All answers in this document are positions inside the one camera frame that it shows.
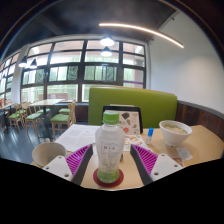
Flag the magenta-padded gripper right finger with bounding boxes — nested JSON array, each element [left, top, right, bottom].
[[129, 143, 184, 186]]

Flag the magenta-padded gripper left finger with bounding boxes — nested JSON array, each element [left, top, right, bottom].
[[42, 143, 95, 187]]

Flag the clear green-capped drink bottle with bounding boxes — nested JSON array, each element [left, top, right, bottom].
[[94, 110, 126, 185]]

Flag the colourful printed leaflet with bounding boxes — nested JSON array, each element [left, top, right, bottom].
[[122, 133, 149, 153]]

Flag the white printed paper sheet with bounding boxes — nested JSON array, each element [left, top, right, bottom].
[[54, 123, 101, 153]]

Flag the small blue-capped white bottle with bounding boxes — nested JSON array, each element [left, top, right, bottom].
[[145, 127, 155, 145]]

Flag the printed paper cup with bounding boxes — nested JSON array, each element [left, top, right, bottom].
[[31, 142, 68, 169]]

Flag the flat round red coaster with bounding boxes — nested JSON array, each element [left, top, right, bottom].
[[92, 167, 125, 188]]

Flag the white paper receipt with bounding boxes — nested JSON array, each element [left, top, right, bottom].
[[174, 146, 194, 162]]

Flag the white ceramic bowl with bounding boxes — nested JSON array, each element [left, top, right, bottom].
[[158, 119, 193, 148]]

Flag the wooden chairs with green seats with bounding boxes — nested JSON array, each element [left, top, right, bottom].
[[0, 99, 78, 139]]

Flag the green upholstered booth backrest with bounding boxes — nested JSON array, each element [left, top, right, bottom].
[[87, 86, 178, 129]]

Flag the light wooden dining table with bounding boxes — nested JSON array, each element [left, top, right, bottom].
[[28, 98, 66, 138]]

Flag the large black-framed window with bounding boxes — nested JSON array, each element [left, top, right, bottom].
[[0, 39, 148, 104]]

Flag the black pendant ceiling lamps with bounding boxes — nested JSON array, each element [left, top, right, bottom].
[[18, 35, 115, 70]]

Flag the curved linear ceiling light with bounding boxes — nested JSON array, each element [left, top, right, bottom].
[[98, 22, 185, 49]]

